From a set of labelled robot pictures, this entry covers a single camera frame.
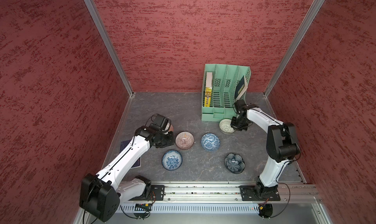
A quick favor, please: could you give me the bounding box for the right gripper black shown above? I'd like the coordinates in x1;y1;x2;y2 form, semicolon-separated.
230;115;249;131

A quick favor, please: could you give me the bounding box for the green triangle white bowl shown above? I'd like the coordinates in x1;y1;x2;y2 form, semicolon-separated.
219;119;236;134

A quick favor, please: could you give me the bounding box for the pink striped bowl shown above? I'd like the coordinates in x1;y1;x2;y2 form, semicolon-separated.
175;132;194;150

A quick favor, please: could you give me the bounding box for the dark petal pattern bowl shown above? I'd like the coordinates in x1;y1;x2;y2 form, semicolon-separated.
224;153;245;174

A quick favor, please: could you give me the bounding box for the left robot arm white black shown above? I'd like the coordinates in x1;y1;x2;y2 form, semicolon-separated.
79;126;174;222

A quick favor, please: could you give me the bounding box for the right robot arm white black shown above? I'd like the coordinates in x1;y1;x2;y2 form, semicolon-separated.
231;100;301;199

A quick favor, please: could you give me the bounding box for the blue floral bowl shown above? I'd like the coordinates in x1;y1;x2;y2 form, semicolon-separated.
162;150;183;171

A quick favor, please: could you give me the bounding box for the blue damask bowl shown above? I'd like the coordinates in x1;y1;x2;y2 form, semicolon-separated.
201;133;220;151

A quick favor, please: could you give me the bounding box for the dark green book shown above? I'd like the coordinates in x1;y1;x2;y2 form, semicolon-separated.
234;76;248;102

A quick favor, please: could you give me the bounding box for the purple book yellow label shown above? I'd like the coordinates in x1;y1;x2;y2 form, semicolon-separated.
119;139;141;169

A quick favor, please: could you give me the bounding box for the green plastic file organizer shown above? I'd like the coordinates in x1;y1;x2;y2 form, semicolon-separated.
201;64;252;122

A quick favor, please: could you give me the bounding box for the yellow white book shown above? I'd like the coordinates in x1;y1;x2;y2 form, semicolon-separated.
204;72;213;107

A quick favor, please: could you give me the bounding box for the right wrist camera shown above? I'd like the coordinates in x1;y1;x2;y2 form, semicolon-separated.
234;99;247;115

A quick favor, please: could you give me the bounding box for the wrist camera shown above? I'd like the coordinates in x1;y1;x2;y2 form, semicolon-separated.
149;114;171;133
234;99;247;115

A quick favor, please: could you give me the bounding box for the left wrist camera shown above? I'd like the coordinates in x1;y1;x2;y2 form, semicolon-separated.
149;114;171;133

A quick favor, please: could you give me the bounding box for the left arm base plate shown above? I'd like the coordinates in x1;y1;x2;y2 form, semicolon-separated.
138;185;165;201

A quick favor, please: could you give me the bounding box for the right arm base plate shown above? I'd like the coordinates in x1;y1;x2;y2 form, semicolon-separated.
240;184;281;202

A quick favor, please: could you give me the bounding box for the aluminium rail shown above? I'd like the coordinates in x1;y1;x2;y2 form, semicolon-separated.
114;181;322;204

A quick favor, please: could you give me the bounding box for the right corner aluminium post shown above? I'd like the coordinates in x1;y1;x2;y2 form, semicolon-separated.
264;0;325;98

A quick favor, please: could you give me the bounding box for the corner aluminium post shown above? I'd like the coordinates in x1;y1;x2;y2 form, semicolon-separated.
264;0;325;98
83;0;134;98

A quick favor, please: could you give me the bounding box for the left corner aluminium post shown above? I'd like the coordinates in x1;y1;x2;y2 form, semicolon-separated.
83;0;134;98

